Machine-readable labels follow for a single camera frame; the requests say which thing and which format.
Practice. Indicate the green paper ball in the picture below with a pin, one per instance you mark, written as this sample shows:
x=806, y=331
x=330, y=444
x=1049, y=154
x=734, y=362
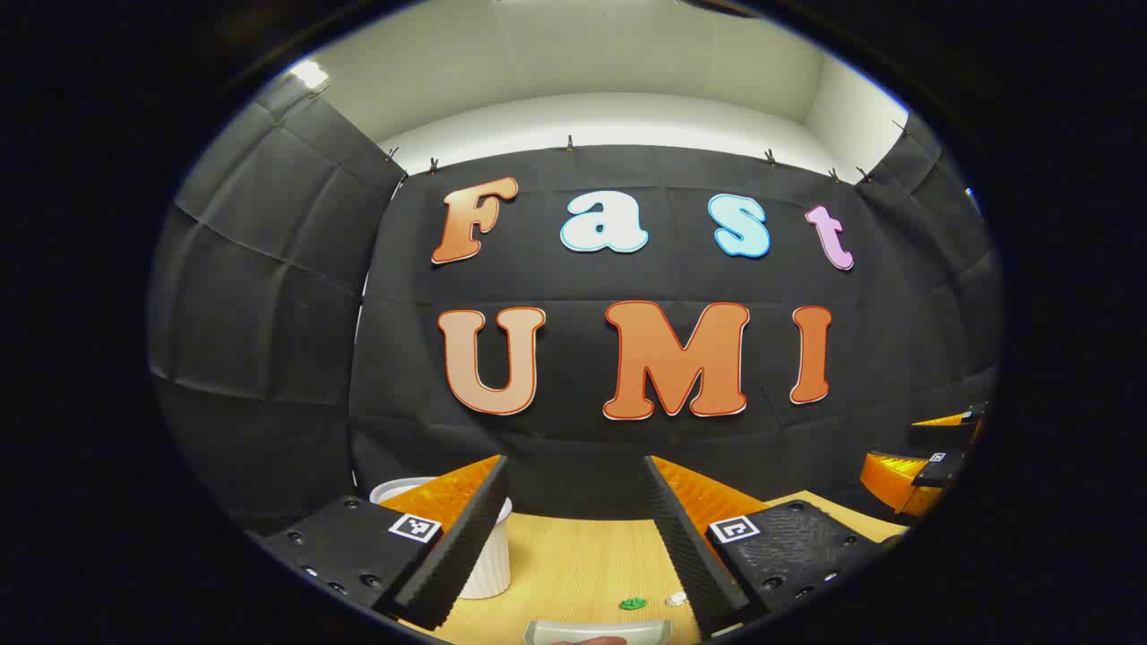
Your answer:
x=633, y=604

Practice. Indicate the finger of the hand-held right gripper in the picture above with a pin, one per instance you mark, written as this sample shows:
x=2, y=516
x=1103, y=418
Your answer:
x=945, y=432
x=936, y=470

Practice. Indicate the grey plastic dustpan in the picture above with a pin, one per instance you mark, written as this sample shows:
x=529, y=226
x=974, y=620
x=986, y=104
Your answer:
x=596, y=632

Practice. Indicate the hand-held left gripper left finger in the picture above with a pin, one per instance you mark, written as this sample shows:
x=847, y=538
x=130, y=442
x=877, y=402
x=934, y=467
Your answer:
x=461, y=546

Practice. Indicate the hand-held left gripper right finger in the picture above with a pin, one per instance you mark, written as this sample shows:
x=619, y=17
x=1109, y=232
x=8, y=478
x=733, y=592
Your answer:
x=685, y=546

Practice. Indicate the wooden desktop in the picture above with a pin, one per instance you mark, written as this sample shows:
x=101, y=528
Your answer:
x=582, y=555

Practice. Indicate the white paper ball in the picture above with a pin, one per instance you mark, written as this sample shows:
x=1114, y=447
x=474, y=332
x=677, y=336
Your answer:
x=676, y=598

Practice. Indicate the white ribbed garbage bin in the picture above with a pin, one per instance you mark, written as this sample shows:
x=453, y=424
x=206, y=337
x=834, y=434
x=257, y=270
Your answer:
x=488, y=564

